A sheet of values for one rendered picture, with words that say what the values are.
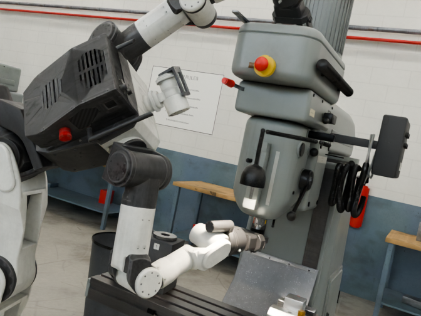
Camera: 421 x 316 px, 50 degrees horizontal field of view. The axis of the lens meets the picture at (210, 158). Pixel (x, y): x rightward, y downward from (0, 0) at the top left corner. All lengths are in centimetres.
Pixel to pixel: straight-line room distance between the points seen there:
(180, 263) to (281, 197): 39
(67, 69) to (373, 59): 490
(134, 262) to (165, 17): 70
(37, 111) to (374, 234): 486
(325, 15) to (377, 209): 415
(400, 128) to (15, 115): 121
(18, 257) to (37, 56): 725
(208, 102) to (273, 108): 499
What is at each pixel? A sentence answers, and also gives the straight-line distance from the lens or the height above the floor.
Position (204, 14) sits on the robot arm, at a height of 188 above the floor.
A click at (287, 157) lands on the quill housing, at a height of 152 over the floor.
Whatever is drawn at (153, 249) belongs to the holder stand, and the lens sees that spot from 169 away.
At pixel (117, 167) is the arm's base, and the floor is 142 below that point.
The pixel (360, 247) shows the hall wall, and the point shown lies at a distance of 574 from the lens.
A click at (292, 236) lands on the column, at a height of 120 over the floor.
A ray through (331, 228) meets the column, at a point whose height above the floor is 127.
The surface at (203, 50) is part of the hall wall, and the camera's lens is 657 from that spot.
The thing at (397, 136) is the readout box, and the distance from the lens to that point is 165.
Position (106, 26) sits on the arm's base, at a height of 179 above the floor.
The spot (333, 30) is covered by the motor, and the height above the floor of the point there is 199.
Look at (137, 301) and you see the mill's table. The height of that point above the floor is 92.
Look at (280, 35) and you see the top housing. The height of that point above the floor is 185.
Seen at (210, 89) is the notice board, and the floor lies 214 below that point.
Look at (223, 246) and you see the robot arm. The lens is 132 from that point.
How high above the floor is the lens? 154
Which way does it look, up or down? 3 degrees down
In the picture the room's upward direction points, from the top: 11 degrees clockwise
